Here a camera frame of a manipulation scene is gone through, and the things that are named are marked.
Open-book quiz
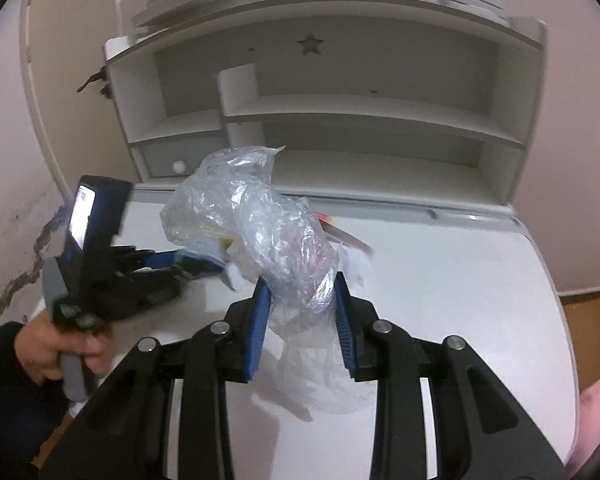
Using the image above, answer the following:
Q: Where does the clear plastic bag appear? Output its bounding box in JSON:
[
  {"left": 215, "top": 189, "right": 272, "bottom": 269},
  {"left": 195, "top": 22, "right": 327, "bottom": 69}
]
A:
[{"left": 160, "top": 146, "right": 374, "bottom": 415}]

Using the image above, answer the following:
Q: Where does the torn snack wrapper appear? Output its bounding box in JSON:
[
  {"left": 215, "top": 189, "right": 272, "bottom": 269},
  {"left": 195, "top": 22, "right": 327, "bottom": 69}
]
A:
[{"left": 314, "top": 212, "right": 375, "bottom": 258}]

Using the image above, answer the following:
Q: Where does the person's left hand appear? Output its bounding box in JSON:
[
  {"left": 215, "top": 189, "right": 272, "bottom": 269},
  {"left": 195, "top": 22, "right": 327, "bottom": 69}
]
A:
[{"left": 14, "top": 311, "right": 116, "bottom": 385}]

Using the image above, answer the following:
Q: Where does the grey drawer with knob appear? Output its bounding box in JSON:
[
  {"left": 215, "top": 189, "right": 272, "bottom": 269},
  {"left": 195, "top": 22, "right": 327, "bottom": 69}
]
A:
[{"left": 140, "top": 136, "right": 225, "bottom": 178}]

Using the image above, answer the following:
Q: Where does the white desk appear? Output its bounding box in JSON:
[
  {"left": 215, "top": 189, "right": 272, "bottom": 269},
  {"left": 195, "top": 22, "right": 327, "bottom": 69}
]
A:
[{"left": 118, "top": 214, "right": 578, "bottom": 479}]

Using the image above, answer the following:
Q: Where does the white desk hutch shelf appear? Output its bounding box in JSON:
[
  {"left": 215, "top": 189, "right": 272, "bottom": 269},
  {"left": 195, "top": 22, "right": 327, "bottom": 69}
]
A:
[{"left": 105, "top": 0, "right": 546, "bottom": 214}]

